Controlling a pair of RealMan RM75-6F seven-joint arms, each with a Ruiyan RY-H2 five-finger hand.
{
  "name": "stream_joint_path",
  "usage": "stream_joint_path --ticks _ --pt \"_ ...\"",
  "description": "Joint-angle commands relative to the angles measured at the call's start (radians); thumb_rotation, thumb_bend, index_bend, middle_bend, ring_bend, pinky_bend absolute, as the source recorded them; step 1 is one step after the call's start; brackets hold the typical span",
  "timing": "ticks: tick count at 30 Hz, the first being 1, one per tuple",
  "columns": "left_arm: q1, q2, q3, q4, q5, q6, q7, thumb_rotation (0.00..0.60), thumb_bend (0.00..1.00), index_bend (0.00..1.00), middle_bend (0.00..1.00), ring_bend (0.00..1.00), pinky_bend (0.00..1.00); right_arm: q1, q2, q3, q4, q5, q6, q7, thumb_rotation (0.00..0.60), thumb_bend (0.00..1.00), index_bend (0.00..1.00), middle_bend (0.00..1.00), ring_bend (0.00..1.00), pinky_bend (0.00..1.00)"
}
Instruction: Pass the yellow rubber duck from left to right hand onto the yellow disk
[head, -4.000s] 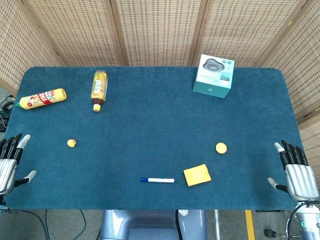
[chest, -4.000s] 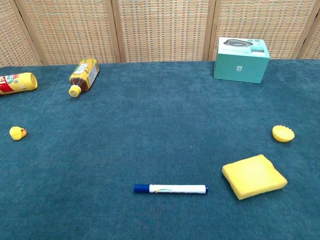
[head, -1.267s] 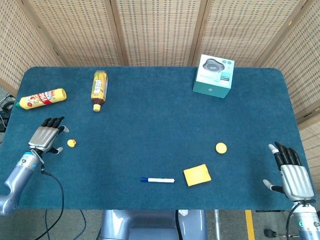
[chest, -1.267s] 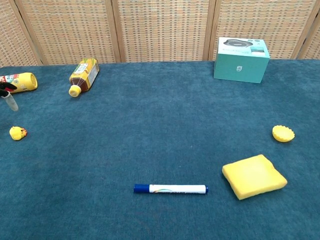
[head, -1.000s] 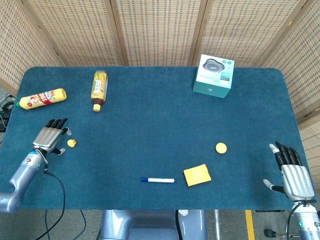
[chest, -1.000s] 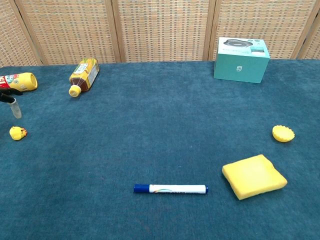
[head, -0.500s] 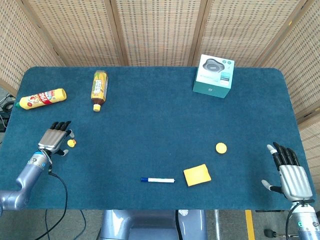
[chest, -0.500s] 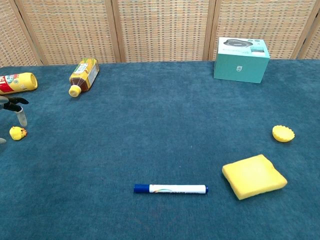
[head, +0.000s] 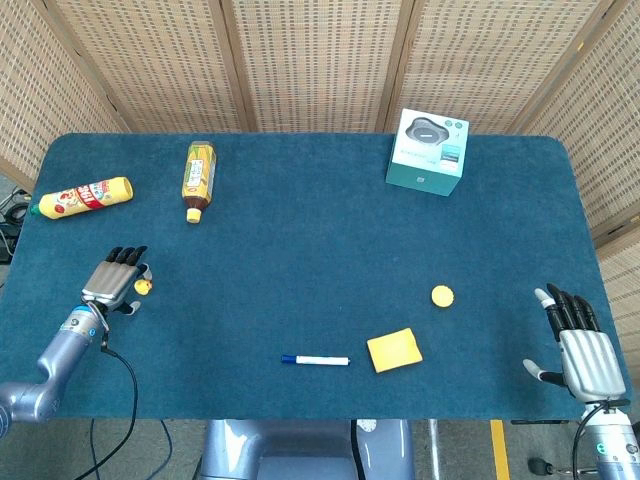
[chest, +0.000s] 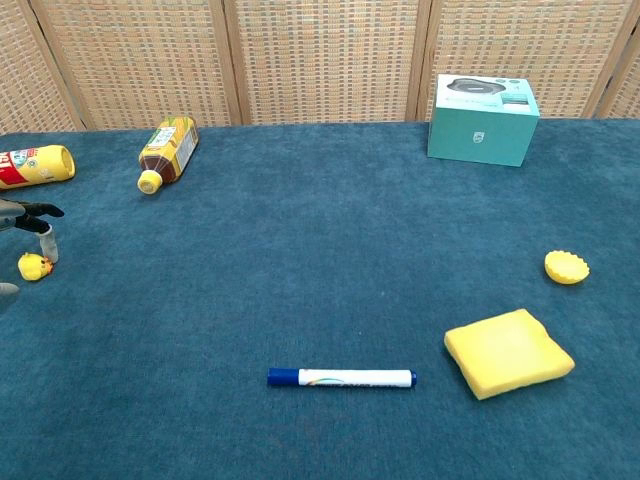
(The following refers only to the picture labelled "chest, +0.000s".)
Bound yellow scalloped round cup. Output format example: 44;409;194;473
543;250;591;286

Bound teal speaker box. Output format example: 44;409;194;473
427;73;541;168

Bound yellow bottle with red label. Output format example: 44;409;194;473
0;144;77;191

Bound blue table cloth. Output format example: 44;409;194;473
0;118;640;480

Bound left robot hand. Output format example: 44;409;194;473
0;197;66;314

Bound wicker folding screen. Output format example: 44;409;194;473
0;0;640;134

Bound white marker with blue cap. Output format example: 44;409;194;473
267;367;419;390

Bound small yellow rubber duck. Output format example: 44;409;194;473
17;251;55;282

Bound yellow sponge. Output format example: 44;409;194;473
443;308;576;401

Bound tea bottle with yellow cap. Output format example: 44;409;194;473
137;116;200;195

